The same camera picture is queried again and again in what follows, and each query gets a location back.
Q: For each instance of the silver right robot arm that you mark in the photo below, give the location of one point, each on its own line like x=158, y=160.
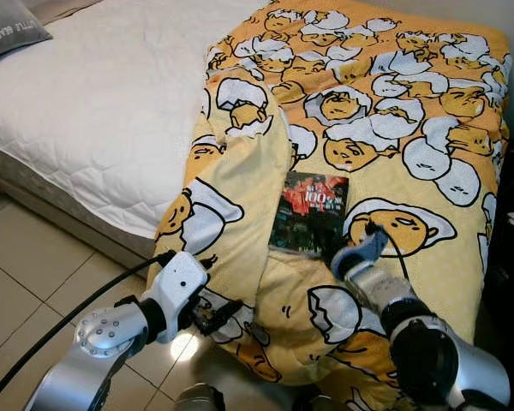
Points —
x=437, y=360

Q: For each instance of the grey bear pillow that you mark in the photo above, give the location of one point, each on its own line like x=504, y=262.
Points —
x=8, y=30

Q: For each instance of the dark red-cover book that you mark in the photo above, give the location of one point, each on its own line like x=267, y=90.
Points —
x=308, y=210

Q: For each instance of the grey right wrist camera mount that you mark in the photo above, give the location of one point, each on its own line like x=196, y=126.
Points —
x=360, y=250

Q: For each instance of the yellow cartoon egg blanket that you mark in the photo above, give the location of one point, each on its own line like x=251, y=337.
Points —
x=368, y=103

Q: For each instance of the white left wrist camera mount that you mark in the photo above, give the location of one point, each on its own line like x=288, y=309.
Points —
x=176, y=287

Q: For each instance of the grey robot leg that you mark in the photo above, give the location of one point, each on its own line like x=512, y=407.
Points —
x=199, y=399

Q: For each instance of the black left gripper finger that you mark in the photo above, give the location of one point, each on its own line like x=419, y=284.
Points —
x=208, y=260
x=223, y=315

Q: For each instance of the grey bed base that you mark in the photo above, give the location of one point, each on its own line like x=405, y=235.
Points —
x=60, y=201

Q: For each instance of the white quilted mattress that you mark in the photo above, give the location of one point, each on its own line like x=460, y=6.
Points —
x=111, y=111

